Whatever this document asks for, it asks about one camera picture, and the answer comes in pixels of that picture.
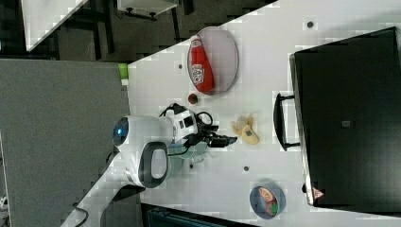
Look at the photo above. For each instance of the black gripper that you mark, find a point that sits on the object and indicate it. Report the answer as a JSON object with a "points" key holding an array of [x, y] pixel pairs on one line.
{"points": [[200, 134]]}

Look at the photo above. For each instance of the yellow plush peeled banana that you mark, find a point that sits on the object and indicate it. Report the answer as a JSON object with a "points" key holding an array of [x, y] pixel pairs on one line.
{"points": [[243, 127]]}

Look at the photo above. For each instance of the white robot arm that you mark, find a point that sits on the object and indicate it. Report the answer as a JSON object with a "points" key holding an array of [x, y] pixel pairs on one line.
{"points": [[143, 159]]}

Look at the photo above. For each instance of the teal green mug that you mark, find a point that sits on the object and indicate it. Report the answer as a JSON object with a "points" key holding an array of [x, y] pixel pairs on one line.
{"points": [[195, 154]]}

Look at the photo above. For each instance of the small red plush strawberry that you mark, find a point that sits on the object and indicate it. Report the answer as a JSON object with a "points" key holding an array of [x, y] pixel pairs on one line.
{"points": [[193, 99]]}

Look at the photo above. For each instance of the red plush ketchup bottle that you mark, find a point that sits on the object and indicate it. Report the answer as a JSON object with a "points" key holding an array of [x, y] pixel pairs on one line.
{"points": [[200, 69]]}

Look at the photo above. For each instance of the orange plush food toy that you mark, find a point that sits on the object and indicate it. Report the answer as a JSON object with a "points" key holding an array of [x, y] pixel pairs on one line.
{"points": [[266, 194]]}

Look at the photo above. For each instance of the small blue bowl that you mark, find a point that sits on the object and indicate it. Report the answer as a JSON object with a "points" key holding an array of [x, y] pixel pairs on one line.
{"points": [[258, 204]]}

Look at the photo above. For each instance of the round grey plate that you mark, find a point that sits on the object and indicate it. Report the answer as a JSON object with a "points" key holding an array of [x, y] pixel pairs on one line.
{"points": [[222, 54]]}

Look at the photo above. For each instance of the red plush food toy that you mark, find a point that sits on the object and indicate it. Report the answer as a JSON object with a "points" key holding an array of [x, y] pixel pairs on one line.
{"points": [[272, 208]]}

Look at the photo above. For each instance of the green tape piece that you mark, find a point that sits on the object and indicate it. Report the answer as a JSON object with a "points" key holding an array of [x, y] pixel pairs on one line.
{"points": [[124, 73]]}

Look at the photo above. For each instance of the black toaster oven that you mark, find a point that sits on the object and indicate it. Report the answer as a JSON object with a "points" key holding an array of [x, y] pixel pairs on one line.
{"points": [[347, 99]]}

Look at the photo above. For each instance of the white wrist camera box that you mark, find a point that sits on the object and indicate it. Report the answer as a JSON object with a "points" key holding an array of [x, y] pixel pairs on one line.
{"points": [[183, 123]]}

